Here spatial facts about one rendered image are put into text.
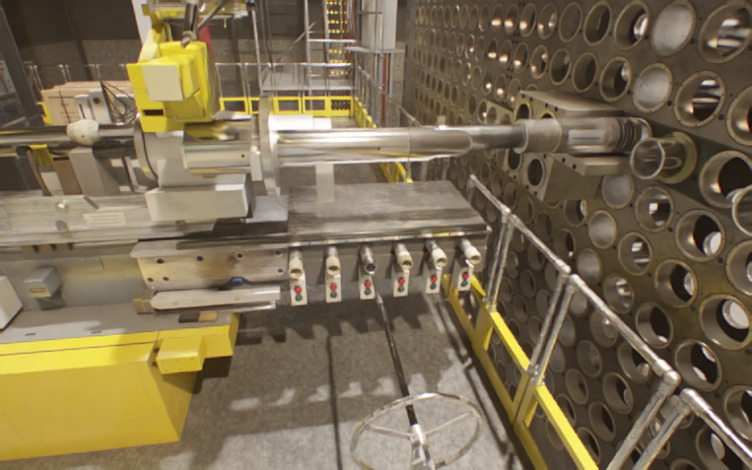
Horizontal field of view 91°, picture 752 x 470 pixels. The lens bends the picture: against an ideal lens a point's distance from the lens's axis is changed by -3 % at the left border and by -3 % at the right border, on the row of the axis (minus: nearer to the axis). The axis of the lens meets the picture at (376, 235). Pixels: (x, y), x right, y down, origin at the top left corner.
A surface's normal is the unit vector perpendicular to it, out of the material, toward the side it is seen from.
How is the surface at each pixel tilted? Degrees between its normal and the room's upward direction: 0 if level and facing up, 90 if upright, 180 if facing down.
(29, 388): 90
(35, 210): 90
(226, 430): 0
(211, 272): 90
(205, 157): 90
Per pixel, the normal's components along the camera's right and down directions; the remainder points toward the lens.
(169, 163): 0.17, 0.14
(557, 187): 0.17, 0.50
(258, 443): 0.03, -0.86
